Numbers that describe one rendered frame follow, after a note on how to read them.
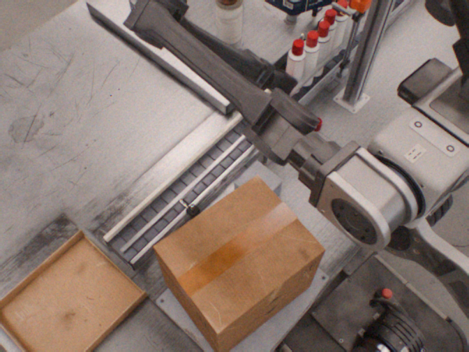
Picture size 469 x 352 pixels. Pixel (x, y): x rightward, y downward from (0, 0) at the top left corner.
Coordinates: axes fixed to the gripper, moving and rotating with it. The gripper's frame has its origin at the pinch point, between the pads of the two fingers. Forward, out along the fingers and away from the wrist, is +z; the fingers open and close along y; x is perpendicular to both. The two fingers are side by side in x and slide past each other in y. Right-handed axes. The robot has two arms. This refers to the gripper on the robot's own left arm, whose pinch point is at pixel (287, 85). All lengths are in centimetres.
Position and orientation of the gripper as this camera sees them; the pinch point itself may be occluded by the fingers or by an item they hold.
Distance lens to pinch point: 165.8
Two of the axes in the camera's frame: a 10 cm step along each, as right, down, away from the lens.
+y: -7.4, -5.8, 3.3
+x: -5.2, 8.1, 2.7
